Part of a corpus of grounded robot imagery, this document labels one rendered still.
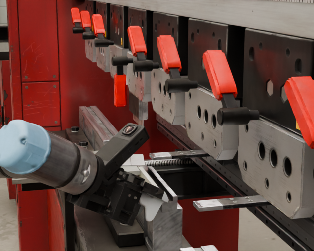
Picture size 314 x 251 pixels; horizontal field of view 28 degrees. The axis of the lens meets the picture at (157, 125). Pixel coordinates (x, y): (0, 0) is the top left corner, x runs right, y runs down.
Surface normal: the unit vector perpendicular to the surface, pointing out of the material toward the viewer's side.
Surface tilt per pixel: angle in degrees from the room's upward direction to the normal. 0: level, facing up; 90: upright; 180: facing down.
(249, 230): 0
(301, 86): 39
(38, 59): 90
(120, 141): 30
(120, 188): 60
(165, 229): 90
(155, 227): 90
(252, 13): 90
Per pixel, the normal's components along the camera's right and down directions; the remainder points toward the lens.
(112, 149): -0.36, -0.76
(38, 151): 0.69, 0.09
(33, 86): 0.25, 0.22
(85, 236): 0.00, -0.97
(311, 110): 0.16, -0.62
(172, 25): -0.97, 0.05
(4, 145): -0.62, -0.36
